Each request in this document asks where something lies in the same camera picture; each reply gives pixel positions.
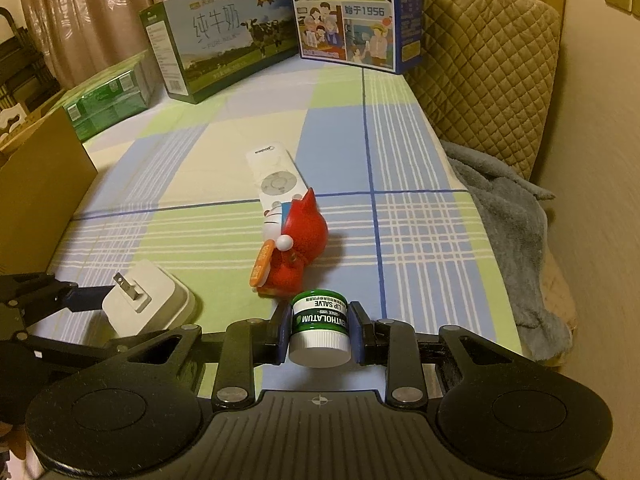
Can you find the brown cardboard box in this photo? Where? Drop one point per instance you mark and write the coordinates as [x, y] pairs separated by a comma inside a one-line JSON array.
[[40, 210]]

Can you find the pink curtain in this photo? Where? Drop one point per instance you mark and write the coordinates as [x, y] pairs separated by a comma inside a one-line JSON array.
[[100, 10]]

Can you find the red cat toy figure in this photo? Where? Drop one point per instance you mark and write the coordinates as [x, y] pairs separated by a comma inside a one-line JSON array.
[[305, 240]]

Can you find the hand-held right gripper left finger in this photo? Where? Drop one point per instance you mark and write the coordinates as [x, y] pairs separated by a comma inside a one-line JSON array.
[[286, 325]]

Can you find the white carved wooden board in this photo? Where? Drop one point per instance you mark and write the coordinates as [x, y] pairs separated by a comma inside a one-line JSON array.
[[10, 120]]

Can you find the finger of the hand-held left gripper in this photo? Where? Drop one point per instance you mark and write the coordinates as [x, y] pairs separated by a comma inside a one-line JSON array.
[[50, 292], [75, 347]]

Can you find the blue milk carton case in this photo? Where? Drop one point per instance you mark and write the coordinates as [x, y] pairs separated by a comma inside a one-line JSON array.
[[350, 20]]

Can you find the green lip salve jar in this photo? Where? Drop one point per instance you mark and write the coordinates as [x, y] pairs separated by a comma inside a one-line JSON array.
[[320, 325]]

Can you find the green shrink-wrapped pack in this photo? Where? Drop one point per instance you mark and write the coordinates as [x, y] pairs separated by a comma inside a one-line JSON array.
[[110, 95]]

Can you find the white power adapter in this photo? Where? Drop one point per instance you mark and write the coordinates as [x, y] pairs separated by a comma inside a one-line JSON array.
[[160, 300]]

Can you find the green milk carton case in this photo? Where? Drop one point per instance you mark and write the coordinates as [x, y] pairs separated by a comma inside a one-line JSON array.
[[220, 35]]

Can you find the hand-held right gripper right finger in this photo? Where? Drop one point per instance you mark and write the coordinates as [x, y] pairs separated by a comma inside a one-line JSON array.
[[354, 325]]

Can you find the grey fleece blanket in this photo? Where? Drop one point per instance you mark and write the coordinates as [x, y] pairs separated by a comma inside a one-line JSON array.
[[510, 220]]

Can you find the white remote control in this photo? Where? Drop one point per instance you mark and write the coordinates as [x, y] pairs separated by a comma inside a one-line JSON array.
[[275, 170]]

